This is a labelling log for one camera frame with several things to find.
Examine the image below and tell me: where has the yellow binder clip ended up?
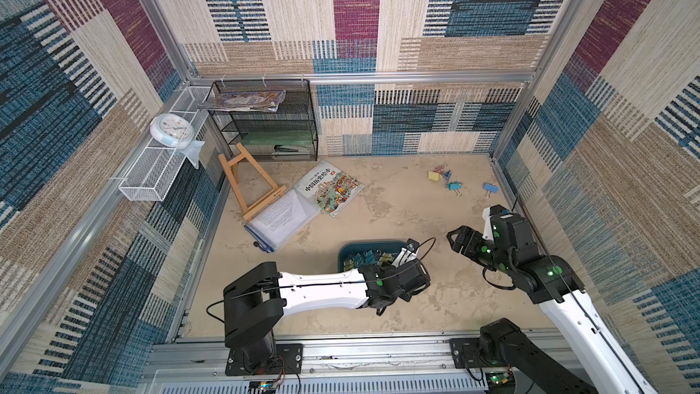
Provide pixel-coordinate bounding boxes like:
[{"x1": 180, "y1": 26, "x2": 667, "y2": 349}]
[
  {"x1": 379, "y1": 253, "x2": 396, "y2": 264},
  {"x1": 428, "y1": 171, "x2": 442, "y2": 182}
]

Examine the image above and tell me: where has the teal binder clip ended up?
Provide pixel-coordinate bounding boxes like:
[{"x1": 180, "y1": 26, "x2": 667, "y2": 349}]
[
  {"x1": 363, "y1": 251, "x2": 381, "y2": 264},
  {"x1": 446, "y1": 182, "x2": 463, "y2": 196}
]

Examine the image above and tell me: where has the yellow binder clip top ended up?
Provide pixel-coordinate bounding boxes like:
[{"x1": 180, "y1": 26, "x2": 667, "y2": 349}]
[{"x1": 428, "y1": 171, "x2": 442, "y2": 182}]

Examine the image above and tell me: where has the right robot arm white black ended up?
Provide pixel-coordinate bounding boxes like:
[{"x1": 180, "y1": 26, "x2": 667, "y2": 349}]
[{"x1": 447, "y1": 206, "x2": 655, "y2": 393}]

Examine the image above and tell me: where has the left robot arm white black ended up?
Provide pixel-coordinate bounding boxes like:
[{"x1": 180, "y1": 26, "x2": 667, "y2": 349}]
[{"x1": 221, "y1": 259, "x2": 430, "y2": 376}]

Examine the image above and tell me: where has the teal plastic storage box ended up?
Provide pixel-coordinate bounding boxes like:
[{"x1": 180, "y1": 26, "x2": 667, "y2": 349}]
[{"x1": 337, "y1": 240, "x2": 405, "y2": 272}]

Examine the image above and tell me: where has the colourful Chinese history picture book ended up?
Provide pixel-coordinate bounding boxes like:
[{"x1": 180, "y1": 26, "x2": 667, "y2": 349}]
[{"x1": 295, "y1": 161, "x2": 365, "y2": 217}]

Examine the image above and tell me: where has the clear mesh document pouch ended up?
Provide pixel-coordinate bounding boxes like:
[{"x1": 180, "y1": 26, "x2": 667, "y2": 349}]
[{"x1": 244, "y1": 189, "x2": 320, "y2": 253}]

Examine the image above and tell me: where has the wooden tabletop easel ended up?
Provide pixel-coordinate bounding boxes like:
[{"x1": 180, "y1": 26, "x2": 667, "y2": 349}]
[{"x1": 219, "y1": 142, "x2": 288, "y2": 223}]

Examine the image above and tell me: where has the black stapler on shelf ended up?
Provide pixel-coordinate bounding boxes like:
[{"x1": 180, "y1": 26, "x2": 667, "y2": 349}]
[{"x1": 273, "y1": 144, "x2": 311, "y2": 155}]

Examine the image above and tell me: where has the black mesh shelf rack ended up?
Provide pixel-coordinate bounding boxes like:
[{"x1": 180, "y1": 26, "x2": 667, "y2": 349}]
[{"x1": 208, "y1": 80, "x2": 319, "y2": 162}]

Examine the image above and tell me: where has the magazine on rack top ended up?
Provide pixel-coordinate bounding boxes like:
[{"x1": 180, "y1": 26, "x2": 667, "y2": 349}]
[{"x1": 198, "y1": 90, "x2": 286, "y2": 112}]

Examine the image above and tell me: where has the white round clock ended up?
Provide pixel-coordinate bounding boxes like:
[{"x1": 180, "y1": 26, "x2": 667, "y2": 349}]
[{"x1": 149, "y1": 113, "x2": 195, "y2": 149}]

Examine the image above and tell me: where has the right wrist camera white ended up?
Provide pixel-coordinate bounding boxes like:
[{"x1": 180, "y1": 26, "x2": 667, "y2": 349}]
[{"x1": 482, "y1": 207, "x2": 494, "y2": 242}]

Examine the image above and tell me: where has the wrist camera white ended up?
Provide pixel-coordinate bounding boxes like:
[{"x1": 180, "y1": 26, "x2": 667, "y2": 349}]
[
  {"x1": 482, "y1": 207, "x2": 494, "y2": 242},
  {"x1": 392, "y1": 239, "x2": 420, "y2": 267}
]

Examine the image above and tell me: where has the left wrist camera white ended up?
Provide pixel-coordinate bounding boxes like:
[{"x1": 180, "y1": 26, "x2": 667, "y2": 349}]
[{"x1": 392, "y1": 239, "x2": 420, "y2": 267}]

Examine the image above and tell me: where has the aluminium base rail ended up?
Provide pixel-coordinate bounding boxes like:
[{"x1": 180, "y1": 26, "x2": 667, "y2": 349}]
[{"x1": 141, "y1": 331, "x2": 526, "y2": 394}]

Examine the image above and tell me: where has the white wire wall basket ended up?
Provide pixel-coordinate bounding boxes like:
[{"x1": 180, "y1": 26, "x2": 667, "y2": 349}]
[{"x1": 118, "y1": 87, "x2": 211, "y2": 202}]

